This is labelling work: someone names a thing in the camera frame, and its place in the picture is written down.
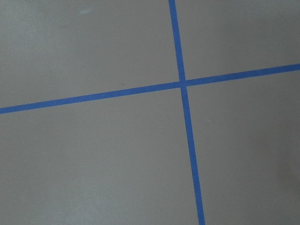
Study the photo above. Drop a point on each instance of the blue tape strip crosswise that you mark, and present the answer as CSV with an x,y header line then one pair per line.
x,y
151,88

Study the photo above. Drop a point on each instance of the blue tape strip lengthwise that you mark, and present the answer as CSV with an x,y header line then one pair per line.
x,y
186,112

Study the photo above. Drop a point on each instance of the brown paper table cover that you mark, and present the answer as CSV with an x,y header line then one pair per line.
x,y
125,160

